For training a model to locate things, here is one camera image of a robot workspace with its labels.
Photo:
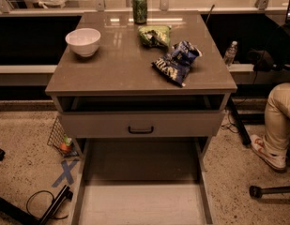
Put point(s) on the grey drawer cabinet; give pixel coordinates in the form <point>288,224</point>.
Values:
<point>120,77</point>

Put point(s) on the grey top drawer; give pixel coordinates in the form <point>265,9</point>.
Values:
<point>115,124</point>

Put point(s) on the open grey middle drawer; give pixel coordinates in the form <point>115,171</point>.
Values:
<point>142,182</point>

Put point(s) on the blue chip bag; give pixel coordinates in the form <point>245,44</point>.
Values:
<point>177,64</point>

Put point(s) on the green chip bag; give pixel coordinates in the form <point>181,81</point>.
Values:
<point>155,35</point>

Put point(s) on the white bowl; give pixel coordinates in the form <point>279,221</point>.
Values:
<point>84,41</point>

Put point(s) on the green soda can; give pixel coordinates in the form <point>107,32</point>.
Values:
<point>139,8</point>

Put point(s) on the clear water bottle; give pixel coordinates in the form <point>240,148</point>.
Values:
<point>230,54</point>

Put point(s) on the black headphones bag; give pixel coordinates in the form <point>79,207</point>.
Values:
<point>261,60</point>

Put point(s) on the seated person beige clothes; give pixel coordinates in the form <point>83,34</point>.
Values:
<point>277,119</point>

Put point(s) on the black chair leg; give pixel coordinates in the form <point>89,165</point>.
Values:
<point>258,192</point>

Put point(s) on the white red sneaker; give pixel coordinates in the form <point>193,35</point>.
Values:
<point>275,162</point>

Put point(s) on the black drawer handle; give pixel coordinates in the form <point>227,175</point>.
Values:
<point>132,130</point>

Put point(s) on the wire mesh basket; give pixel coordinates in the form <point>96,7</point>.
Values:
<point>59,140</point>

